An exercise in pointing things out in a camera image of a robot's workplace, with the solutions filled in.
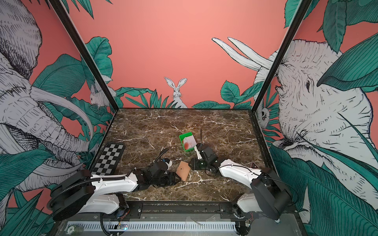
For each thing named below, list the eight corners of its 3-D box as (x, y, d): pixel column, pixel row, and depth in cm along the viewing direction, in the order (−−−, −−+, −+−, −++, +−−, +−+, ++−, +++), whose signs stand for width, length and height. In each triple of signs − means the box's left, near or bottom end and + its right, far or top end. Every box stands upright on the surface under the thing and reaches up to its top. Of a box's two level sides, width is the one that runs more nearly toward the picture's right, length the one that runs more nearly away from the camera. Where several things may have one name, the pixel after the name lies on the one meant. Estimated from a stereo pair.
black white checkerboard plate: (93, 175, 87) (89, 173, 84) (106, 145, 101) (104, 142, 98) (114, 175, 87) (112, 173, 84) (125, 145, 101) (123, 142, 98)
